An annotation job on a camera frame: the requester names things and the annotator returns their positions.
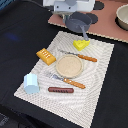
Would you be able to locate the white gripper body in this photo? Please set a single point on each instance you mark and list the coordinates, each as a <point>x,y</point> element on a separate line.
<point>69,6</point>

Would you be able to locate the yellow toy cheese wedge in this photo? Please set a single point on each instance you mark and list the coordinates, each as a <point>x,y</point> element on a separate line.
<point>80,44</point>

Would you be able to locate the orange toy bread loaf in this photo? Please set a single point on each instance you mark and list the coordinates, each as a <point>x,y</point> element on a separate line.
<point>46,56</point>

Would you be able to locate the red-brown toy sausage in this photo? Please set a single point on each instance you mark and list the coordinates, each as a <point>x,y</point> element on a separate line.
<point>60,90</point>

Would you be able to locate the light blue milk carton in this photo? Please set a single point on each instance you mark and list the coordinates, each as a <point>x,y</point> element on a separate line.
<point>31,84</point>

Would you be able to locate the grey frying pan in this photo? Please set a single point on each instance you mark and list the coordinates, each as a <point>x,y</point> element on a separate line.
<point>79,23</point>

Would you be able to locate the beige bowl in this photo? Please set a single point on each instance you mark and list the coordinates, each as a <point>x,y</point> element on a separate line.
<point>122,15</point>

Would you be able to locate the round wooden plate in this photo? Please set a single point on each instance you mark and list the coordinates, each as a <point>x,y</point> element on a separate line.
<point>69,66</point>

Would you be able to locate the beige woven placemat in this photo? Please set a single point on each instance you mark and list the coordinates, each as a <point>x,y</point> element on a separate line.
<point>70,110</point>

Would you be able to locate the orange-handled toy knife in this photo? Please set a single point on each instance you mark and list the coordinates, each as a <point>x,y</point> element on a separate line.
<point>80,56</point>

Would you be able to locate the orange-handled toy fork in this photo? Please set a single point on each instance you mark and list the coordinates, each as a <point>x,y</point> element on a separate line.
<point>68,81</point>

